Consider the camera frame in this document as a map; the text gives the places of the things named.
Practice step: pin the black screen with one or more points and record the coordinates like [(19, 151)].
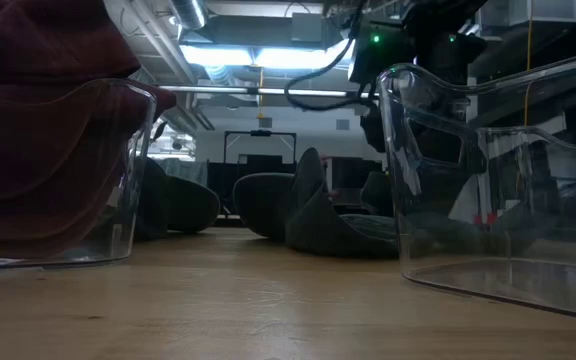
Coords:
[(350, 172)]

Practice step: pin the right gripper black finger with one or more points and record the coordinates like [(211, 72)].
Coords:
[(373, 130)]

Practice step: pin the bright ceiling light panel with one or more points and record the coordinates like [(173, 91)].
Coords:
[(268, 56)]

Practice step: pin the silver ventilation duct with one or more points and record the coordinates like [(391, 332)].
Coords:
[(190, 12)]

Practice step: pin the maroon knit hat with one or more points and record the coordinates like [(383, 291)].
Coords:
[(43, 160), (43, 35)]

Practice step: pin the long tube light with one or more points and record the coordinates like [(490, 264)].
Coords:
[(268, 92)]

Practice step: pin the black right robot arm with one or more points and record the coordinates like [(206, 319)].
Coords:
[(443, 12)]

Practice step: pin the black background rig stand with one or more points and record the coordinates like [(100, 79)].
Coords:
[(260, 133)]

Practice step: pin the clear plastic bin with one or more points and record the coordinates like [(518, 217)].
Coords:
[(493, 225), (138, 165)]

